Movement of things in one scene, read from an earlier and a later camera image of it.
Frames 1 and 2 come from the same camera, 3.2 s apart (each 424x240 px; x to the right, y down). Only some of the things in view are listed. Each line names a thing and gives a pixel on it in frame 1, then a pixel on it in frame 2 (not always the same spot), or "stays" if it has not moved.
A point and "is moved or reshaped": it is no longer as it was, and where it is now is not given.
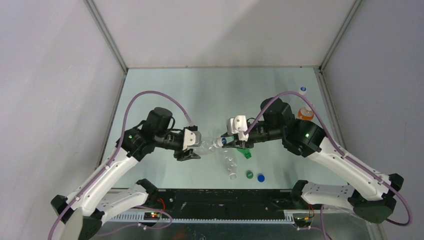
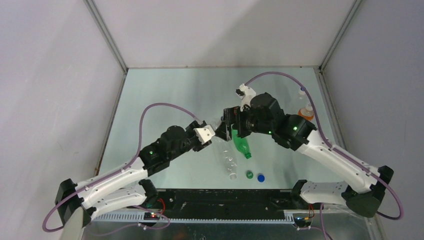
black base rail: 223,203 stays
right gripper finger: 234,143 -> 224,130
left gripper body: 169,140 -> 192,140
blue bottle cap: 261,178 stays
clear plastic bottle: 204,147 is moved or reshaped
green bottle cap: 249,175 stays
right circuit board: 302,221 stays
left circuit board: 151,215 stays
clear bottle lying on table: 230,157 stays
